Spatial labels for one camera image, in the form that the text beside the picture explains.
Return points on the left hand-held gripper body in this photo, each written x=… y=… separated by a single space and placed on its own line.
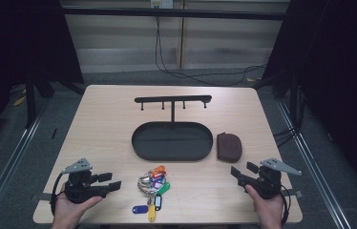
x=78 y=189

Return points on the black tray with hook rack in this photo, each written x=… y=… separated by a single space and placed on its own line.
x=172 y=141

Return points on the bunch of keys with coloured tags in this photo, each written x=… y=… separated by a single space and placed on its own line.
x=153 y=187

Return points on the yellow tape piece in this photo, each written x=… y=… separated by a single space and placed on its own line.
x=19 y=101

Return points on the metal floor rail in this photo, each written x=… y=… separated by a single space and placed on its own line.
x=11 y=159
x=313 y=165

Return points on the brown pouch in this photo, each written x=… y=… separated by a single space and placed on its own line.
x=229 y=147

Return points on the person's right hand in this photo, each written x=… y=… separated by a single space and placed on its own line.
x=267 y=210

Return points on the black horizontal frame bar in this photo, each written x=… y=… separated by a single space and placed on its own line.
x=173 y=13

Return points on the white wall socket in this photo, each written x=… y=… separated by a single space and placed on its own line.
x=161 y=4

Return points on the black curtain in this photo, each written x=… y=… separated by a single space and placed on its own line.
x=342 y=79
x=17 y=41

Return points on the black stand leg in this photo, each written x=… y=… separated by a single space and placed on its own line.
x=31 y=101

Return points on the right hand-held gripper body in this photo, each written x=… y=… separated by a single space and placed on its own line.
x=267 y=183

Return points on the person's left hand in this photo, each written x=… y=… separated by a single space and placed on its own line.
x=68 y=210

